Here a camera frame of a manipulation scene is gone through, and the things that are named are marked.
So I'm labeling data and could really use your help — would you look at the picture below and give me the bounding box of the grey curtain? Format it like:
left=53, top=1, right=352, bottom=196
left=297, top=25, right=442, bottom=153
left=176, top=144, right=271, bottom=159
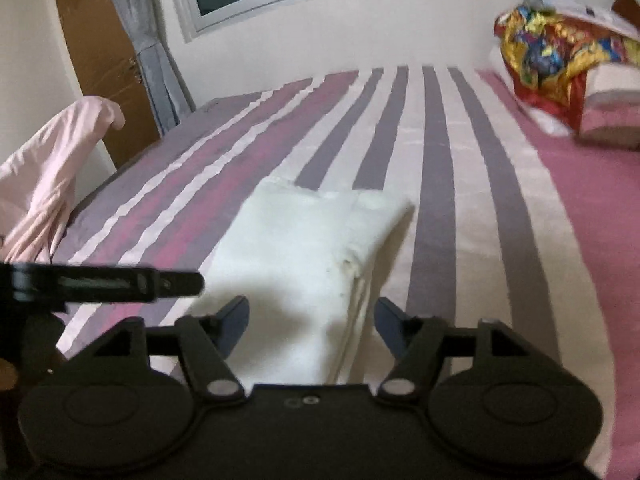
left=112, top=0, right=192, bottom=136

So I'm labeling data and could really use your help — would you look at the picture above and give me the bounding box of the white garment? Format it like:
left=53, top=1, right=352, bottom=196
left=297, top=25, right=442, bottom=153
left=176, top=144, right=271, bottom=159
left=188, top=178, right=412, bottom=389

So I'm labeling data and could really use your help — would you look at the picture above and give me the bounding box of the brown wooden door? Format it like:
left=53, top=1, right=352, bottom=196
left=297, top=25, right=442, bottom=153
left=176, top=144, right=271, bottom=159
left=55, top=0, right=160, bottom=168

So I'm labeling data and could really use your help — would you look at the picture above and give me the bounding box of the dark red wooden headboard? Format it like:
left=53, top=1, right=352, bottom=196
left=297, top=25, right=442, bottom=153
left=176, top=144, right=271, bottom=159
left=612, top=0, right=640, bottom=28

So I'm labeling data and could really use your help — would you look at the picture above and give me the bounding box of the colourful red yellow satin cloth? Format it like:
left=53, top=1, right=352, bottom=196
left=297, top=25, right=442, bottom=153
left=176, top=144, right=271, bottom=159
left=494, top=4, right=639, bottom=131

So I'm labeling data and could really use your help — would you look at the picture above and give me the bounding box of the pink purple striped bedsheet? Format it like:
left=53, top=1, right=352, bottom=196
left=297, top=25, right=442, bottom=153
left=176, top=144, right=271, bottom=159
left=53, top=66, right=639, bottom=479

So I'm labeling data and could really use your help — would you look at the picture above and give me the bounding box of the pink white striped folded blanket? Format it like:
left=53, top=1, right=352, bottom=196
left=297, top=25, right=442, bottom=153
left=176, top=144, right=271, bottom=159
left=577, top=63, right=639, bottom=151

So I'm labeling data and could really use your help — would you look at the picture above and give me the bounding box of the light pink garment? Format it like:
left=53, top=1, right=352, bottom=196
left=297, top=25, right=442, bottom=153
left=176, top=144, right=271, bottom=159
left=1, top=96, right=126, bottom=263

